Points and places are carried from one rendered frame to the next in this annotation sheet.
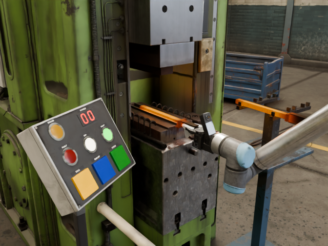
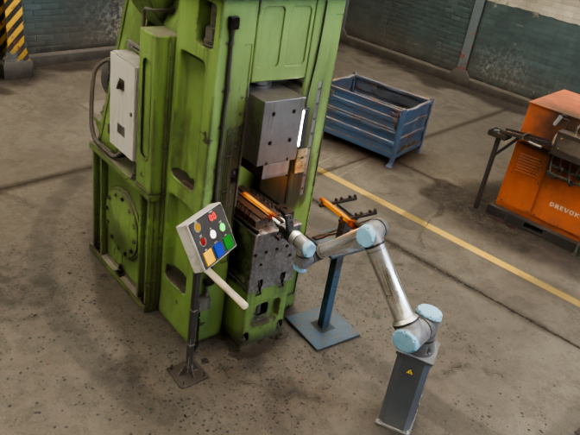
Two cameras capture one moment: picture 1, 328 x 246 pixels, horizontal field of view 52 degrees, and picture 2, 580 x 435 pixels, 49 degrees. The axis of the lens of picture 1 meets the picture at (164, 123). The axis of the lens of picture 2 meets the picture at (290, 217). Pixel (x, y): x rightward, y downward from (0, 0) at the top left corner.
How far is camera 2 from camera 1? 2.45 m
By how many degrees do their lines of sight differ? 10
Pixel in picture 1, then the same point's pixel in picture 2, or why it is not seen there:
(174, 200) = (259, 270)
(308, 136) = (348, 243)
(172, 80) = not seen: hidden behind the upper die
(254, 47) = (420, 49)
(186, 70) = not seen: hidden behind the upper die
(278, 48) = (454, 59)
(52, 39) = (184, 140)
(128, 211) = (223, 273)
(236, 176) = (301, 261)
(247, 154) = (309, 249)
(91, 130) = (213, 224)
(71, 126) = (204, 223)
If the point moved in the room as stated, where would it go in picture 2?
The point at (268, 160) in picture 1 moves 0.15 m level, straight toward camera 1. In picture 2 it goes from (324, 254) to (318, 265)
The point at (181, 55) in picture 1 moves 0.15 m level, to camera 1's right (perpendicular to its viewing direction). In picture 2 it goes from (278, 170) to (302, 173)
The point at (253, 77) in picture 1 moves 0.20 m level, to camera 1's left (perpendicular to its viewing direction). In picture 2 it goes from (387, 124) to (369, 122)
